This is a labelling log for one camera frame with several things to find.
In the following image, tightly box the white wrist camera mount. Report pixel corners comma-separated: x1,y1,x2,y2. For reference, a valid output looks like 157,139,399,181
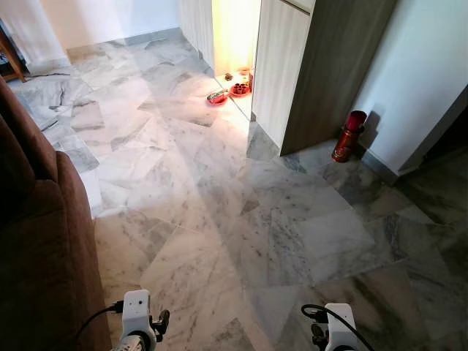
121,290,156,346
324,303,360,351

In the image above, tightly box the white panel cabinet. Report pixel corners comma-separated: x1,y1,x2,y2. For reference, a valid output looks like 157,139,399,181
178,0,217,71

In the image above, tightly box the white curtain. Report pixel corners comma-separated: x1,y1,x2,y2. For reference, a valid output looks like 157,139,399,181
0,0,71,71

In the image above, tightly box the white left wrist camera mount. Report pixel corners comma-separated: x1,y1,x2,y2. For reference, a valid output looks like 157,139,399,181
121,290,156,346

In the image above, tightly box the brown wooden furniture leg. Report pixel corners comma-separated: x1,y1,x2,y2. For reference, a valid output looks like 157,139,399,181
0,28,27,83

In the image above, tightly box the dark brown fabric sofa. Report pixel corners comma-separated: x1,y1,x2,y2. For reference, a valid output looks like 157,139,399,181
0,77,113,351

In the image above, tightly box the tall wood grain cabinet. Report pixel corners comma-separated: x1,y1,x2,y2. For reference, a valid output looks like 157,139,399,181
252,0,400,156

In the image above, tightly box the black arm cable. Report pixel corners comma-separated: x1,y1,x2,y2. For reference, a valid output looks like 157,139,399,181
301,304,375,351
73,301,125,351

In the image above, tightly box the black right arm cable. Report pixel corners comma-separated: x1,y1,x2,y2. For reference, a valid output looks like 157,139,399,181
301,304,375,351

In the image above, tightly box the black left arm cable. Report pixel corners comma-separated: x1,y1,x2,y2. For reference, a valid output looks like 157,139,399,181
73,301,125,351

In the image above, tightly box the red cylindrical incense burner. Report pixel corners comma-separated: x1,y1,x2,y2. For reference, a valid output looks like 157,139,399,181
332,110,369,164

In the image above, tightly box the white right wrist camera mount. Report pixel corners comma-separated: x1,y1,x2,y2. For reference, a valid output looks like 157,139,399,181
324,303,360,351

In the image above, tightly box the small red dish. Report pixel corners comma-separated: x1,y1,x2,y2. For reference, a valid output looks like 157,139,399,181
229,82,252,98
206,89,230,106

